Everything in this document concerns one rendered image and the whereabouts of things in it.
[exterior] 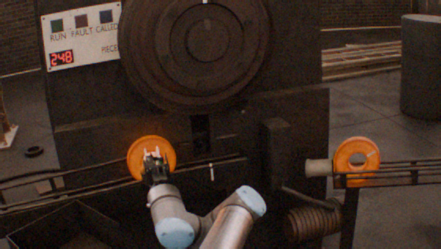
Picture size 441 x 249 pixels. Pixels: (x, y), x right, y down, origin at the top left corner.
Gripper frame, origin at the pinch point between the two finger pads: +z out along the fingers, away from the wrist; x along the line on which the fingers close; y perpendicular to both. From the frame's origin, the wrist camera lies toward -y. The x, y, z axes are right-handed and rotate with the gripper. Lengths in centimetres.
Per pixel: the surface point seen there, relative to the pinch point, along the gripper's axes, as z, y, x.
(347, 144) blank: -19, 6, -58
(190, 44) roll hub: -3.2, 37.0, -12.7
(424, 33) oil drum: 135, -37, -244
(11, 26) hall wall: 584, -161, 172
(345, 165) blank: -21, -1, -58
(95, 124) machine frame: 8.5, 8.5, 15.9
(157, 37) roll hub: -1.6, 39.7, -4.2
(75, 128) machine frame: 8.3, 8.3, 22.6
